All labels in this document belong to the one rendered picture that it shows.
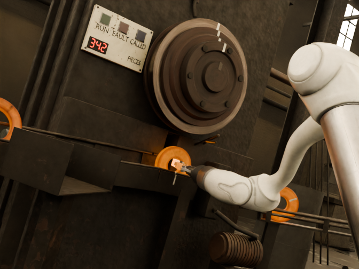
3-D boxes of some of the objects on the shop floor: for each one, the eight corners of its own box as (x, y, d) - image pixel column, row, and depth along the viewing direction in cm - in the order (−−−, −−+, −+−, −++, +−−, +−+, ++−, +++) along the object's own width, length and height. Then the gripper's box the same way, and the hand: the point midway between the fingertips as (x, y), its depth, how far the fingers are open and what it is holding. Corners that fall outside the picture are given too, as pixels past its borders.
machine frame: (-45, 260, 210) (63, -75, 222) (143, 280, 268) (221, 13, 280) (-24, 332, 149) (123, -137, 160) (215, 338, 206) (310, -7, 218)
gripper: (188, 183, 154) (157, 167, 174) (216, 190, 161) (182, 174, 181) (194, 163, 154) (163, 149, 174) (222, 171, 161) (188, 157, 181)
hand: (177, 164), depth 175 cm, fingers closed
